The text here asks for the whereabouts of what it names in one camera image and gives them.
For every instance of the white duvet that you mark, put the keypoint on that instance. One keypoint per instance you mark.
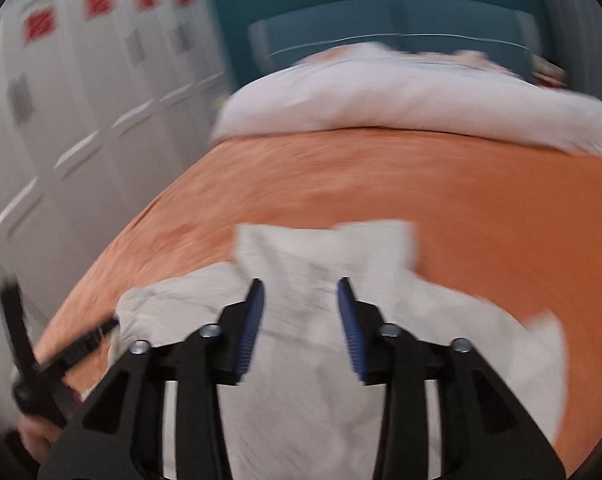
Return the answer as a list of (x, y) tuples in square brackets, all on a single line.
[(406, 95), (306, 410)]

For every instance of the blue padded headboard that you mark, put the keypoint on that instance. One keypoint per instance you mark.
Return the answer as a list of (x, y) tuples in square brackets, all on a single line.
[(381, 20)]

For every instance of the bed with orange sheet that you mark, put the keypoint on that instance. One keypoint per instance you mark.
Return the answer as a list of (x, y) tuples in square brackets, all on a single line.
[(431, 185)]

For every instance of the white panelled wardrobe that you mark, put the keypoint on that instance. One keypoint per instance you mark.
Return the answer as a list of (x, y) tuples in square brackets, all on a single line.
[(106, 110)]

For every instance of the plush toy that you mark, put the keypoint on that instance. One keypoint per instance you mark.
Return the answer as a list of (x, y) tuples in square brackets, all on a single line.
[(548, 74)]

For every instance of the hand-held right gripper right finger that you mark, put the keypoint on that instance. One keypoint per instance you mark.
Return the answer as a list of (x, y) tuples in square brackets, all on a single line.
[(348, 330)]

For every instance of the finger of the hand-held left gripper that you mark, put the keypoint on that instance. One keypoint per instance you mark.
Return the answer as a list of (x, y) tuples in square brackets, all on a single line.
[(16, 325), (78, 350)]

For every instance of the grey curtain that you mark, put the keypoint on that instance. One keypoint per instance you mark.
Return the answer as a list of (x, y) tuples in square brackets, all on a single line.
[(576, 15)]

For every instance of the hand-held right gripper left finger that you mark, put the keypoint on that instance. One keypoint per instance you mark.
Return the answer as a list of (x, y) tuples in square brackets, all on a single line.
[(248, 330)]

